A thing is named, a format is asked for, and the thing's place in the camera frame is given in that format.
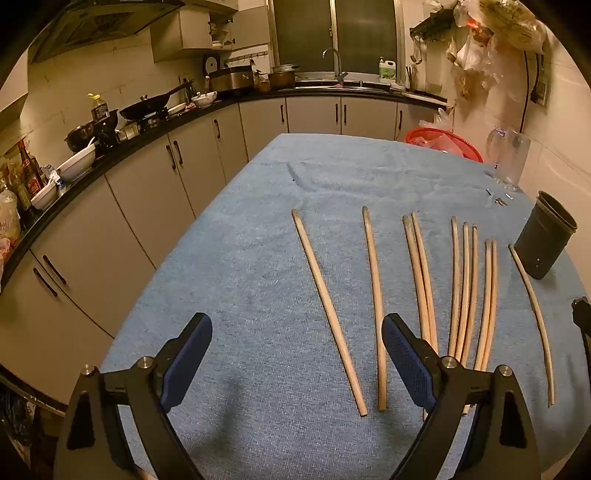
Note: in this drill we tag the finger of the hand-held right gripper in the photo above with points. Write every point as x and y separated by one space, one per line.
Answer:
584 323

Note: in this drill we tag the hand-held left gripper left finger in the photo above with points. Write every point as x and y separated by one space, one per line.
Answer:
184 364

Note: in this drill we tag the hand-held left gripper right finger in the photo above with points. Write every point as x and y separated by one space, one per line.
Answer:
408 364

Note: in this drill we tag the wooden chopstick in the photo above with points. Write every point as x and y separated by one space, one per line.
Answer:
415 272
425 272
375 295
472 290
455 286
463 286
492 300
535 318
328 311

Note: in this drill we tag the dark chopstick holder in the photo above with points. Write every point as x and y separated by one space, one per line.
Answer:
542 235

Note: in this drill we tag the blue tablecloth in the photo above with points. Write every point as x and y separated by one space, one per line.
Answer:
258 258

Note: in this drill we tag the white base cabinets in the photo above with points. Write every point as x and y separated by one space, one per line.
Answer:
138 198

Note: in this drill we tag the clear glass pitcher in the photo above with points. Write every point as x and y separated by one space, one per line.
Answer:
508 157

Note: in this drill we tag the red plastic basket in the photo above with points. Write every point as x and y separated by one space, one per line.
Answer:
466 145

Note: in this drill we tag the small white bowl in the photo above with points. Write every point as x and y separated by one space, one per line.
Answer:
44 196

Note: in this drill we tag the crumpled plastic bag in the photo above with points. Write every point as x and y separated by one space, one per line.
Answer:
8 221

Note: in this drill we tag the plastic bag in basket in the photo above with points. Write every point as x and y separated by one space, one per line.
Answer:
438 138

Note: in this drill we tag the large white bowl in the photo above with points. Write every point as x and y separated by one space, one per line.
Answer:
76 164

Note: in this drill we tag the sauce bottles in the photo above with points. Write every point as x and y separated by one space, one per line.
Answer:
30 175

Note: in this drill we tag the black bowl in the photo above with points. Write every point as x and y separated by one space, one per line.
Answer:
81 137

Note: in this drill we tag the black wok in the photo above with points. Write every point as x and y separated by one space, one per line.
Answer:
143 108

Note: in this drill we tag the black kitchen countertop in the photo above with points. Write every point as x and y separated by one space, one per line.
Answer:
221 105

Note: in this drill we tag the white bowl with spoon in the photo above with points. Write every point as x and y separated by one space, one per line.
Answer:
204 99

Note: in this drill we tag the cooking oil bottle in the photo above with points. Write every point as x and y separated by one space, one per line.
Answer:
98 110

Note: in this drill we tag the sink utensil holder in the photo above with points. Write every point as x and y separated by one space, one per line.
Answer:
410 78

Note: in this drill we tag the rice cooker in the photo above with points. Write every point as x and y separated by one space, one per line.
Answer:
231 79

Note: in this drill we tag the green detergent bottle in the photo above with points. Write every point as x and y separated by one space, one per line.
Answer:
388 71

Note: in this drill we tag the kitchen scale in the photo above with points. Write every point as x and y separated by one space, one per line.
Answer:
212 64

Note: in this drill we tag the metal cooking pot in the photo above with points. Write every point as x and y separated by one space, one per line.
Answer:
282 77

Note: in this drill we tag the hanging plastic bags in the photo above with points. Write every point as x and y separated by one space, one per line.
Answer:
498 27

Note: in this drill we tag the hanging ladle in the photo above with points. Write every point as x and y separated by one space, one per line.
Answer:
416 55

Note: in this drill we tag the chrome faucet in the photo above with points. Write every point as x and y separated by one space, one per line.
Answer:
338 57

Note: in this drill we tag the kitchen window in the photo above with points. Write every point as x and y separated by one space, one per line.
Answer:
364 32

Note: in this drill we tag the range hood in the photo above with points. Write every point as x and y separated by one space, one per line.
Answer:
92 23

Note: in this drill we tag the wall socket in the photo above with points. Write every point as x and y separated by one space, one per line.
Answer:
541 83

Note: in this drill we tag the white wall cabinet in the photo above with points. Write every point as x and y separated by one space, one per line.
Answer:
198 27

